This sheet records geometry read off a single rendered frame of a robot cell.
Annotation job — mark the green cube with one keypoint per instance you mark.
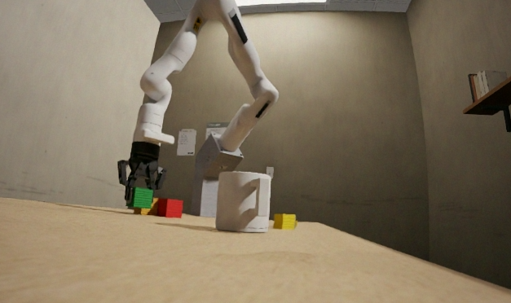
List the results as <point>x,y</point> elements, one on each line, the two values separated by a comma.
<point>141,198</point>

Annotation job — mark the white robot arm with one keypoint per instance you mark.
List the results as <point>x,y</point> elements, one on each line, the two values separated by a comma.
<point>242,52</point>

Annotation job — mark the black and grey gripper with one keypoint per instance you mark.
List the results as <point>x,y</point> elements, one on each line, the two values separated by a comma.
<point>143,163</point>

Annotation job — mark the white mug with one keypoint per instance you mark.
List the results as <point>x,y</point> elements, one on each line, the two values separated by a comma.
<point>237,210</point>

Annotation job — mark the red cube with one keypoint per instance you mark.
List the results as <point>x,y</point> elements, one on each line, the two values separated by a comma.
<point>170,208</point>

